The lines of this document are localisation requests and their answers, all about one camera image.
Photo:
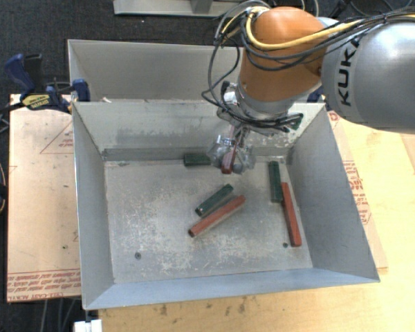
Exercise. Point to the grey metal bin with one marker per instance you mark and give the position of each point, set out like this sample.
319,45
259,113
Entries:
166,247

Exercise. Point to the brown cardboard board, red print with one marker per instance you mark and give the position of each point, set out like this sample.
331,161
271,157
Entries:
38,192

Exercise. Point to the black cylinder on white bracket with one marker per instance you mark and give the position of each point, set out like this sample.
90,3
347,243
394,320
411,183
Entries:
229,97

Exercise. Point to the dark green flat block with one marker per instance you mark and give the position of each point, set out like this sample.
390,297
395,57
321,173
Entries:
195,159
275,182
214,200

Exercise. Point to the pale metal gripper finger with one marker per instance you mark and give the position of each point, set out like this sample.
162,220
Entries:
216,152
246,159

